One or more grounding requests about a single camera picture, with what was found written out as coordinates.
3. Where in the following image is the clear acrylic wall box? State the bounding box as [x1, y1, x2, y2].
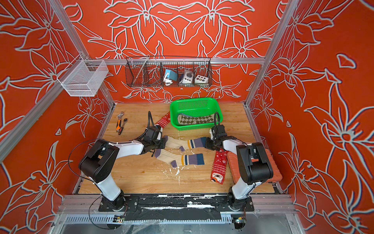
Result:
[57, 60, 109, 97]

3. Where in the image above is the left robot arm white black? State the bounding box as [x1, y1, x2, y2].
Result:
[79, 125, 166, 211]

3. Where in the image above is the white box with dots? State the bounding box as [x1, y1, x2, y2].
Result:
[194, 75, 209, 85]

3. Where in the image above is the cream striped sock purple toe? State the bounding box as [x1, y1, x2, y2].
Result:
[165, 136, 207, 152]

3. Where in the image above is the red snowflake sock far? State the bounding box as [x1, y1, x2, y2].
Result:
[155, 112, 170, 130]

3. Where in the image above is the orange plastic tool case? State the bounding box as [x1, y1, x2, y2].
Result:
[227, 149, 283, 185]

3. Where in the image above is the red black ratchet wrench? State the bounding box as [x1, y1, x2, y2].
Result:
[117, 118, 128, 135]

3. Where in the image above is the orange handled adjustable wrench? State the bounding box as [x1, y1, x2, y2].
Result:
[116, 112, 124, 132]

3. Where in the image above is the white device with dial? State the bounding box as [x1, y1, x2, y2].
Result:
[179, 70, 194, 84]

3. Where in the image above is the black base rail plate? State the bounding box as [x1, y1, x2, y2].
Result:
[98, 194, 254, 221]

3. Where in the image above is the red christmas sock near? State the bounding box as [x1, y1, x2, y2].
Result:
[210, 150, 228, 184]

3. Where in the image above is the green plastic basket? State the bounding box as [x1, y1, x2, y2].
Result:
[170, 97, 224, 131]

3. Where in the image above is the teal box in basket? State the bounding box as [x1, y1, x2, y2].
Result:
[164, 69, 178, 82]

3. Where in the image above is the black wire wall basket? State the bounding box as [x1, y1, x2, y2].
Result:
[125, 56, 213, 88]

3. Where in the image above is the brown argyle sock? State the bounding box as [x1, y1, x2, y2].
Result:
[177, 114, 214, 125]

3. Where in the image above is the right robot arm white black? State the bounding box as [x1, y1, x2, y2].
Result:
[206, 125, 274, 211]

